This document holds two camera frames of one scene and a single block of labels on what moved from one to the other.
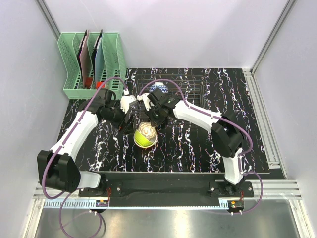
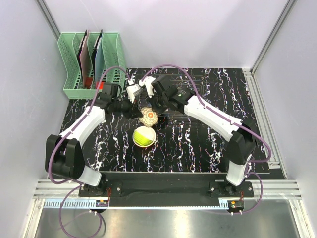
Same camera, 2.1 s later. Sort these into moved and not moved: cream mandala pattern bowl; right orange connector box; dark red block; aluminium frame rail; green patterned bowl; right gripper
Moved: right gripper; cream mandala pattern bowl
Not moved: green patterned bowl; dark red block; aluminium frame rail; right orange connector box
